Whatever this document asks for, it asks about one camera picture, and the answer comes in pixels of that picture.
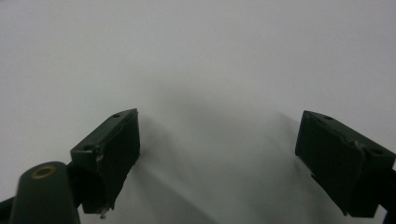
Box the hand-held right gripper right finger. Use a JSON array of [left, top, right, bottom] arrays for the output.
[[294, 109, 396, 218]]

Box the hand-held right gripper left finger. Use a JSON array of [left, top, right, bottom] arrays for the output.
[[69, 107, 141, 216]]

